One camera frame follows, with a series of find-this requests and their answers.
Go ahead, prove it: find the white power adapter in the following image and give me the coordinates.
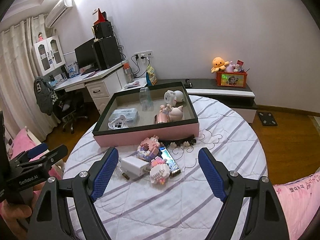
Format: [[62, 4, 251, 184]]
[[119, 156, 150, 179]]

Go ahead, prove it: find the blue gold rectangular pack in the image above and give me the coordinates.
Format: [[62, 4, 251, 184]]
[[159, 146, 181, 177]]

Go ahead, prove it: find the clear dental flosser box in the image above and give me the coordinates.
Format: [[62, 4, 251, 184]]
[[108, 108, 139, 127]]

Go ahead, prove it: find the baby doll figure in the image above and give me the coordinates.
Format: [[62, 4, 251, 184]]
[[160, 104, 183, 122]]

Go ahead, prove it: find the round clear teal container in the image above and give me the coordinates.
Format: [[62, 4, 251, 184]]
[[139, 87, 153, 112]]

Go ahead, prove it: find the white round head doll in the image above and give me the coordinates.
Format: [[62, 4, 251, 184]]
[[164, 90, 185, 107]]

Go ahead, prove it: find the person's left hand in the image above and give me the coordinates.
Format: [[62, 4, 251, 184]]
[[1, 182, 45, 239]]

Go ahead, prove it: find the white cup in box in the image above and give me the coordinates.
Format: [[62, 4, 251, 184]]
[[108, 114, 128, 130]]

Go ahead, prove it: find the beige curtain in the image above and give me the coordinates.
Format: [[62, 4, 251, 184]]
[[1, 14, 57, 141]]

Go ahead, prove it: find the pink brick block figure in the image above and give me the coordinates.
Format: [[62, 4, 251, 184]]
[[136, 135, 160, 162]]

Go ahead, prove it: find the dark hanging jacket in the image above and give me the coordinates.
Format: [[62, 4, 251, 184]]
[[34, 77, 58, 116]]

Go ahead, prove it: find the white pink brick figure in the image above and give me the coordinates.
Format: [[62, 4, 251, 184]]
[[149, 157, 171, 185]]

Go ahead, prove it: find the black office chair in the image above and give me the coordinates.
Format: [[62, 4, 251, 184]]
[[53, 92, 88, 134]]

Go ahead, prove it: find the white striped tablecloth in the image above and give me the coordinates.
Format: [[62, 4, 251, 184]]
[[62, 94, 268, 240]]

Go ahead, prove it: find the pink storage box black rim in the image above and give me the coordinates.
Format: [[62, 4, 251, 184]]
[[92, 81, 200, 147]]

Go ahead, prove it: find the black floor scale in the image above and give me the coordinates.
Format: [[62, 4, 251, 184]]
[[258, 112, 278, 126]]

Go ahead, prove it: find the rose gold metal cup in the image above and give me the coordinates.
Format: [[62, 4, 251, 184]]
[[154, 112, 170, 124]]

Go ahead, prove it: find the low black white cabinet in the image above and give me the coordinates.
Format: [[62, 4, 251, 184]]
[[157, 79, 257, 124]]

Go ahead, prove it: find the white computer desk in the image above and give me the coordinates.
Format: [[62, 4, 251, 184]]
[[54, 60, 127, 114]]

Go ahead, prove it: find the pink bed cover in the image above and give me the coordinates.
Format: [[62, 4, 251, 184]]
[[273, 172, 319, 239]]

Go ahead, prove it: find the white glass door cabinet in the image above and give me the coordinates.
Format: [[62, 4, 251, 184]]
[[33, 36, 66, 76]]

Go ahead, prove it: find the orange cap water bottle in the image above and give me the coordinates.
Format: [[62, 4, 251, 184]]
[[123, 63, 134, 83]]

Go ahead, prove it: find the red toy storage box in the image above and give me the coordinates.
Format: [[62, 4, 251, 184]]
[[216, 72, 247, 88]]

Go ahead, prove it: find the snack bag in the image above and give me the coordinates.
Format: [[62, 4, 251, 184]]
[[146, 64, 157, 86]]

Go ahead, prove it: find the black computer monitor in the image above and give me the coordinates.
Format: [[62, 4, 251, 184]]
[[74, 38, 96, 68]]

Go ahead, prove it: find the pink plush toy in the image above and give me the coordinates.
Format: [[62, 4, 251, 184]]
[[225, 61, 235, 73]]

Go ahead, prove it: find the orange octopus plush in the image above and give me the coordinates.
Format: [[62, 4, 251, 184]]
[[211, 57, 229, 73]]

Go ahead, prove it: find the black computer tower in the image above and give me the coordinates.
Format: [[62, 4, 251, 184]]
[[93, 36, 121, 70]]

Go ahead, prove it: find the black speaker box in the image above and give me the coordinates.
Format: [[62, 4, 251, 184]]
[[93, 21, 113, 39]]

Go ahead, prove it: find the white air conditioner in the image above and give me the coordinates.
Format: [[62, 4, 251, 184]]
[[45, 0, 73, 28]]

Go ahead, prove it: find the white wall power strip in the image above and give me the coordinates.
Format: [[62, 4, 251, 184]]
[[133, 50, 153, 59]]

